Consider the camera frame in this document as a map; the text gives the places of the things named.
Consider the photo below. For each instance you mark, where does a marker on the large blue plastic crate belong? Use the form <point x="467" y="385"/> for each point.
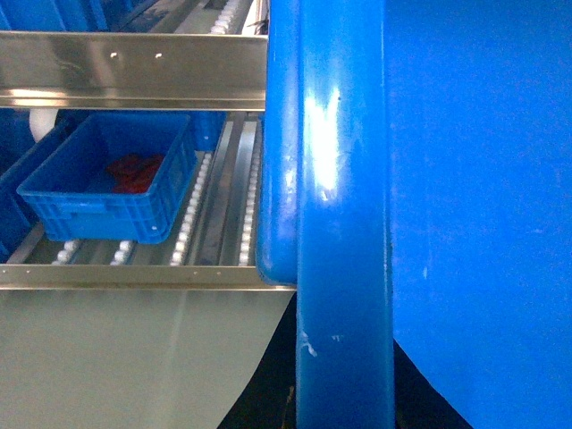
<point x="417" y="192"/>

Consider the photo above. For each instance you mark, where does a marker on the small blue bin on shelf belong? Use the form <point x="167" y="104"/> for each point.
<point x="74" y="196"/>

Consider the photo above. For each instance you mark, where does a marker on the white roller track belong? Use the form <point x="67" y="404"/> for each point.
<point x="190" y="218"/>
<point x="248" y="224"/>

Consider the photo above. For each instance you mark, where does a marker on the red item in bin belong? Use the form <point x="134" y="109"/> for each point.
<point x="133" y="174"/>

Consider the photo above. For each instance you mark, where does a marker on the steel upper shelf rail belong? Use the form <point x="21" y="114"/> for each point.
<point x="134" y="71"/>

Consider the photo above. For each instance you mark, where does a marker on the steel shelf rail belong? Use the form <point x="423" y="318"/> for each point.
<point x="135" y="277"/>
<point x="134" y="71"/>

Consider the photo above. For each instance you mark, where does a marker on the steel lower shelf rail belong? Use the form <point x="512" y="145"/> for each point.
<point x="135" y="277"/>

